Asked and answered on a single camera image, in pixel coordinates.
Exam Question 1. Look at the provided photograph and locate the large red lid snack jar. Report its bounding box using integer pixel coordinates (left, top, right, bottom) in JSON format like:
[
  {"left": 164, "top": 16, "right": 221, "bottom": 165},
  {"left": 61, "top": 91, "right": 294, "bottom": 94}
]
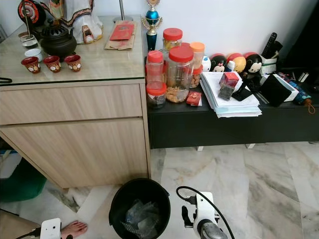
[{"left": 166, "top": 45, "right": 195, "bottom": 104}]

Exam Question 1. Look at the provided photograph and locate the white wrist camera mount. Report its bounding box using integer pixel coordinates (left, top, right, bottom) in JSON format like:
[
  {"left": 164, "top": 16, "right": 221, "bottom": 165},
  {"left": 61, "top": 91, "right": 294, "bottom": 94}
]
[
  {"left": 194, "top": 192, "right": 218, "bottom": 230},
  {"left": 41, "top": 218, "right": 61, "bottom": 239}
]

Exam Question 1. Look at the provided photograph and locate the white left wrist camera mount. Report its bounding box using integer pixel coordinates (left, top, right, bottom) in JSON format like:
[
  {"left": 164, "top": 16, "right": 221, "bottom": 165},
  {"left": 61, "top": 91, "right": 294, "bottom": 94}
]
[{"left": 41, "top": 218, "right": 61, "bottom": 239}]

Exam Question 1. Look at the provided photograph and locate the white paper stack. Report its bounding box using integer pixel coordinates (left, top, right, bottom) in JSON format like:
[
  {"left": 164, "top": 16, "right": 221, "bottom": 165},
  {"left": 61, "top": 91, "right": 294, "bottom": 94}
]
[{"left": 199, "top": 71, "right": 263, "bottom": 119}]

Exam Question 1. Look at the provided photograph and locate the small red lid jar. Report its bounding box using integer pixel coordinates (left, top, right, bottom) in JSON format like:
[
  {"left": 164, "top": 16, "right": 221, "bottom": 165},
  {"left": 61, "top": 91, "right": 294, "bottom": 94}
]
[{"left": 146, "top": 82, "right": 166, "bottom": 110}]

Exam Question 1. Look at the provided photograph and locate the white floor box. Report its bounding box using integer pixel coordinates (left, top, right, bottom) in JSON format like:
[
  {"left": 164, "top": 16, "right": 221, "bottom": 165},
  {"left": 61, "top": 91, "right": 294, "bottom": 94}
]
[{"left": 0, "top": 149, "right": 23, "bottom": 180}]

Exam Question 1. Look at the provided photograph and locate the orange lid plastic jar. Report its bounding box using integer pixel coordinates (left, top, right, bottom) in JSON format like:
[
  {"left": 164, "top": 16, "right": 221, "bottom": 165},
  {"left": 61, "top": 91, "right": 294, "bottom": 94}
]
[{"left": 189, "top": 41, "right": 206, "bottom": 71}]

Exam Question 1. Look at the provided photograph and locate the small clear glass cup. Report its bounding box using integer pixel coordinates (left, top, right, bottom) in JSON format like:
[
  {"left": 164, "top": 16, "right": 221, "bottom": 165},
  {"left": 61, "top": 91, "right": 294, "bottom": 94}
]
[{"left": 21, "top": 33, "right": 40, "bottom": 48}]

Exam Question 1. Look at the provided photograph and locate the black square pouch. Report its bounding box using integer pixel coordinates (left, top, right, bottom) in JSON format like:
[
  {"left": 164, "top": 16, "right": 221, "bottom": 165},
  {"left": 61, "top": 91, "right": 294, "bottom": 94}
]
[{"left": 259, "top": 73, "right": 287, "bottom": 108}]

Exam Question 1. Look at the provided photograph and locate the short red lid snack jar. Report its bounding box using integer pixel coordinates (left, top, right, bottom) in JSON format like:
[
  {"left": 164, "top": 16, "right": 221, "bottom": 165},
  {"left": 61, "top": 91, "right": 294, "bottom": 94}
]
[{"left": 162, "top": 27, "right": 184, "bottom": 51}]

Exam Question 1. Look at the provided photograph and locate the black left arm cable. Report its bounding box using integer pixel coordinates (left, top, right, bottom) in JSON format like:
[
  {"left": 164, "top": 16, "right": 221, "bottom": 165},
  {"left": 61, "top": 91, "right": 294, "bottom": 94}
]
[{"left": 15, "top": 228, "right": 42, "bottom": 239}]

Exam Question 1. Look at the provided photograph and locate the black low console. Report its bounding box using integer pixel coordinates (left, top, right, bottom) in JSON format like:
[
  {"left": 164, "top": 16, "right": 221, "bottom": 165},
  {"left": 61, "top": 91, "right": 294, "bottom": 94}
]
[{"left": 147, "top": 67, "right": 319, "bottom": 149}]

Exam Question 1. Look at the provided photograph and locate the red black round ornament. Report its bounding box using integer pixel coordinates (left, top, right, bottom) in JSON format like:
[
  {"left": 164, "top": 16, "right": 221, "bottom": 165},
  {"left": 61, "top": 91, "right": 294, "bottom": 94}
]
[{"left": 17, "top": 0, "right": 47, "bottom": 27}]

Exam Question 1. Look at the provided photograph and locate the black mouse round toy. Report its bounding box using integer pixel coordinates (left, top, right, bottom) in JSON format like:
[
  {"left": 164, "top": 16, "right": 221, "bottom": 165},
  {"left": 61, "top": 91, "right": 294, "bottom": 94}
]
[{"left": 243, "top": 52, "right": 264, "bottom": 78}]

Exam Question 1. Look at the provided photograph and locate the red envelope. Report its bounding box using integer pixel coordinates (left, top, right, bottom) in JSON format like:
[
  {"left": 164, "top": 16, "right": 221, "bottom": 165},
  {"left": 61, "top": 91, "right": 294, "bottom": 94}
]
[{"left": 109, "top": 22, "right": 136, "bottom": 41}]

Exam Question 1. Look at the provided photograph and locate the orange loop handle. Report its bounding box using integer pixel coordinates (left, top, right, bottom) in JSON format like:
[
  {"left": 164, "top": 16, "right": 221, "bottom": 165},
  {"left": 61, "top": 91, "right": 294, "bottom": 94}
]
[{"left": 306, "top": 98, "right": 316, "bottom": 115}]

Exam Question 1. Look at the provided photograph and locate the black round rubbish bin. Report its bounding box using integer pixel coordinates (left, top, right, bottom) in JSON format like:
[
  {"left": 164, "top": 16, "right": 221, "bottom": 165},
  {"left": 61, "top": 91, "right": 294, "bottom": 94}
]
[{"left": 108, "top": 178, "right": 172, "bottom": 239}]

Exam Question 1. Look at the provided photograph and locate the red cube box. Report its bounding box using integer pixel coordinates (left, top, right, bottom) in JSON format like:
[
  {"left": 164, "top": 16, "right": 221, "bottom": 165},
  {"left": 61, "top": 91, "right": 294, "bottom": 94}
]
[{"left": 219, "top": 71, "right": 240, "bottom": 90}]

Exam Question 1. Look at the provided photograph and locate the upright black remote control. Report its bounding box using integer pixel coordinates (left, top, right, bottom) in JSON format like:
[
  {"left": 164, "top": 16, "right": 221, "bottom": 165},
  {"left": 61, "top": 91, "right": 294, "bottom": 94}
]
[{"left": 261, "top": 32, "right": 284, "bottom": 60}]

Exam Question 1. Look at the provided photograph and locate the white robed statue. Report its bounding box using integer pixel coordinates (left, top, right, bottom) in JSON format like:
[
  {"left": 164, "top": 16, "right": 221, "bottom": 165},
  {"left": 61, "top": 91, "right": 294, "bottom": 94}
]
[{"left": 47, "top": 0, "right": 105, "bottom": 44}]

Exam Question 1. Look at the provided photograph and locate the clear plastic wrap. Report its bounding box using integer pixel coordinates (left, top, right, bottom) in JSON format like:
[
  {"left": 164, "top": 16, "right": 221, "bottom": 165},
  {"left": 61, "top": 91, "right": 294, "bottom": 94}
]
[{"left": 124, "top": 199, "right": 160, "bottom": 238}]

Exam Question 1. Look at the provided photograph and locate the bare person's foot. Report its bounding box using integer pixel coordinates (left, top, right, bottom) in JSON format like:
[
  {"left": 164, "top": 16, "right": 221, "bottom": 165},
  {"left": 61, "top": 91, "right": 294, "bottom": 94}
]
[{"left": 60, "top": 221, "right": 89, "bottom": 239}]

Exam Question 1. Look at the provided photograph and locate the light wooden cabinet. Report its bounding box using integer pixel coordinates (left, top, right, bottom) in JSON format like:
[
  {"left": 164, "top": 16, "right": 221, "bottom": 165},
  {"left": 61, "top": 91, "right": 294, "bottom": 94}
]
[{"left": 0, "top": 15, "right": 152, "bottom": 189}]

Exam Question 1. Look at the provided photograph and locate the grey card pack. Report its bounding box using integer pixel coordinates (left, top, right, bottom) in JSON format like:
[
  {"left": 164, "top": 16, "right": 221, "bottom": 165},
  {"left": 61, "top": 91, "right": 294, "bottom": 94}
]
[{"left": 217, "top": 85, "right": 235, "bottom": 101}]

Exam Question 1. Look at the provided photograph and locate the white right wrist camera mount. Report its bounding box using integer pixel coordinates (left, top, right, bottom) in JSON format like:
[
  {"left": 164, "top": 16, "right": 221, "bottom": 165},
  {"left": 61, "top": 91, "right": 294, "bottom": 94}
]
[{"left": 194, "top": 192, "right": 218, "bottom": 230}]

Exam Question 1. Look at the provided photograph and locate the tall red lid plastic jar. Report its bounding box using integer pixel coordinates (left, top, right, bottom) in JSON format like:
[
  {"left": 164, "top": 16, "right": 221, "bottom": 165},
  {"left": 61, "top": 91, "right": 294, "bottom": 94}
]
[{"left": 146, "top": 50, "right": 164, "bottom": 91}]

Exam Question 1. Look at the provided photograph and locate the white holder cup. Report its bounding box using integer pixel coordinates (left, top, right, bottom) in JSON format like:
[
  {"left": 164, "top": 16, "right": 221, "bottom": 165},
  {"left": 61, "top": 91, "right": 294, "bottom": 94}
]
[{"left": 260, "top": 55, "right": 279, "bottom": 75}]

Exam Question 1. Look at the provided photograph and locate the black incense burner pot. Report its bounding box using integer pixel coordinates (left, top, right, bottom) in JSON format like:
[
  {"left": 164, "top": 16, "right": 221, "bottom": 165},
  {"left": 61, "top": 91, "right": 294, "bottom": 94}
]
[{"left": 39, "top": 19, "right": 78, "bottom": 58}]

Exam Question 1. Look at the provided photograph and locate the flat black phone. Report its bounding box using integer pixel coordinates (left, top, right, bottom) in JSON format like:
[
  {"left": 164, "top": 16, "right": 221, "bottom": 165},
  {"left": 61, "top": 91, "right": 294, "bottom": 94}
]
[{"left": 231, "top": 84, "right": 255, "bottom": 102}]

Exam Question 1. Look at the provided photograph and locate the small white cup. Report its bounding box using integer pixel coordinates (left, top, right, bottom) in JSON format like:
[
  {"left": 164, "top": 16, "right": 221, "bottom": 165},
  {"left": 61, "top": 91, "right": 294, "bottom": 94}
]
[{"left": 24, "top": 47, "right": 43, "bottom": 59}]

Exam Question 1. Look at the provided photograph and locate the red patterned small cup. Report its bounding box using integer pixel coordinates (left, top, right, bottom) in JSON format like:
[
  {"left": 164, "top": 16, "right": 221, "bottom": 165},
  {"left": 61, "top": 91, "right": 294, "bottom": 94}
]
[
  {"left": 42, "top": 55, "right": 62, "bottom": 73},
  {"left": 63, "top": 54, "right": 82, "bottom": 72},
  {"left": 21, "top": 56, "right": 41, "bottom": 75}
]

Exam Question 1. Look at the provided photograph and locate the silver lamp base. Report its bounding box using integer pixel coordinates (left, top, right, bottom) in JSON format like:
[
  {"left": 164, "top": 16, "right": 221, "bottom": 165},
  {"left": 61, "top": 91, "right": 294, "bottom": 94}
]
[{"left": 113, "top": 0, "right": 133, "bottom": 23}]

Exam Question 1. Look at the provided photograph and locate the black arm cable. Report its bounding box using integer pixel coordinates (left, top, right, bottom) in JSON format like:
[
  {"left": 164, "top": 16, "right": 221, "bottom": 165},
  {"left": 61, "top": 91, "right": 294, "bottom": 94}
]
[
  {"left": 15, "top": 228, "right": 42, "bottom": 239},
  {"left": 175, "top": 185, "right": 235, "bottom": 239}
]

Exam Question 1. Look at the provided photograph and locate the small white bottle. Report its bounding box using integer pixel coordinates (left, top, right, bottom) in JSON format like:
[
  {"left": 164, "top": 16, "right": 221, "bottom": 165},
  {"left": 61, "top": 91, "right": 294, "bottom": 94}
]
[{"left": 200, "top": 55, "right": 211, "bottom": 72}]

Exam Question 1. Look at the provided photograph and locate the flat white box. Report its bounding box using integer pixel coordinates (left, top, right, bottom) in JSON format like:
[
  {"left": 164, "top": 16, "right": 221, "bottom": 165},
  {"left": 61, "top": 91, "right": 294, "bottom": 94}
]
[{"left": 274, "top": 73, "right": 300, "bottom": 103}]

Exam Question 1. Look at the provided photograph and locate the black red round toy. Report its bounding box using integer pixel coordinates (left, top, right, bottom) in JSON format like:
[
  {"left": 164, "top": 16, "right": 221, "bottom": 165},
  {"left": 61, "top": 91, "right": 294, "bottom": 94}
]
[{"left": 209, "top": 53, "right": 228, "bottom": 73}]

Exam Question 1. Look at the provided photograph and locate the small flat red box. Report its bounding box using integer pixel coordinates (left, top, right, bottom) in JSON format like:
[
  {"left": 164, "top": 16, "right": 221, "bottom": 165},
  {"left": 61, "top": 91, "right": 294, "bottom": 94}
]
[{"left": 185, "top": 91, "right": 203, "bottom": 107}]

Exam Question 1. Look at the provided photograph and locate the orange round toy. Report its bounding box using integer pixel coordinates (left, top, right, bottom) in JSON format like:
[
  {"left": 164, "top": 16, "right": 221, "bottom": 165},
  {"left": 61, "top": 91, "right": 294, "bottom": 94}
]
[{"left": 226, "top": 52, "right": 248, "bottom": 73}]

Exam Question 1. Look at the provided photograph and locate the blue gold trophy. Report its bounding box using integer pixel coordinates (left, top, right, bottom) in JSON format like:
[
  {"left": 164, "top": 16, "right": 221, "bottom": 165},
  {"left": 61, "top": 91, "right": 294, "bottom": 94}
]
[{"left": 140, "top": 0, "right": 163, "bottom": 51}]

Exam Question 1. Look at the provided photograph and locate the tan brown board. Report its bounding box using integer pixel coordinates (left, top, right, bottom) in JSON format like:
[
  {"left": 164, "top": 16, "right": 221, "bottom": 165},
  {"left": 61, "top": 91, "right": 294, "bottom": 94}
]
[{"left": 0, "top": 209, "right": 33, "bottom": 239}]

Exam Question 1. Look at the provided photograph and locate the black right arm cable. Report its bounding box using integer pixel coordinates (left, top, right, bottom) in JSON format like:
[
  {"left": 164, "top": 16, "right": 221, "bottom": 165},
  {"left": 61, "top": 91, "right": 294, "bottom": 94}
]
[{"left": 175, "top": 185, "right": 235, "bottom": 239}]

